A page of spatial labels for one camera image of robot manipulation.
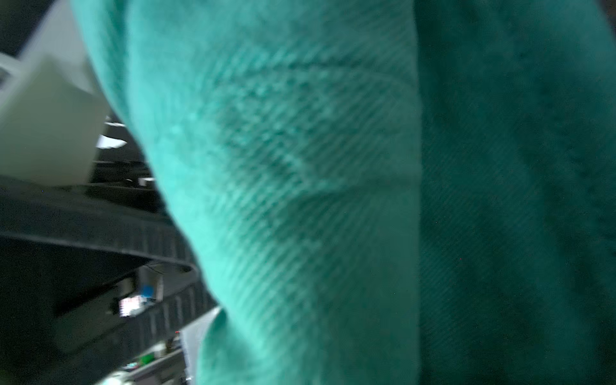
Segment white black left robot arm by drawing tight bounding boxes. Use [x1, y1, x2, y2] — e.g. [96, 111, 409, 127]
[1, 1, 214, 384]

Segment green long pants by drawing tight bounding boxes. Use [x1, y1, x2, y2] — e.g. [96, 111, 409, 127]
[72, 1, 615, 384]

